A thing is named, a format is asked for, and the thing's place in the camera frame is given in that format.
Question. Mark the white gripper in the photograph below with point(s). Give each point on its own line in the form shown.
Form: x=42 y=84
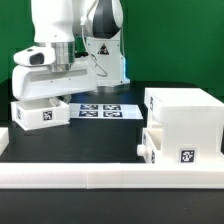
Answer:
x=33 y=79

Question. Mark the white drawer box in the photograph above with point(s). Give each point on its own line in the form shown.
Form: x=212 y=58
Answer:
x=37 y=114
x=150 y=148

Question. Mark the white drawer box front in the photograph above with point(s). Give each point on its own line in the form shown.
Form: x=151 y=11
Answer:
x=150 y=148

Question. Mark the white drawer cabinet frame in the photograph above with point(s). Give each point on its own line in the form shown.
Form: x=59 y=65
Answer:
x=192 y=123

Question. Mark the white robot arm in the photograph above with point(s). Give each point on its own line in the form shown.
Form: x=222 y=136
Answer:
x=77 y=48

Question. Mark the marker tag sheet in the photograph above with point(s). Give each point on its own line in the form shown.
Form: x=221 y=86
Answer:
x=105 y=111

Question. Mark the white left rail piece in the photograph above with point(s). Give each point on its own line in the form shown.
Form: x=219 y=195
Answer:
x=4 y=139

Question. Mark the white front rail fence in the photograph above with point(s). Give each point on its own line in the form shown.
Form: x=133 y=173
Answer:
x=105 y=175

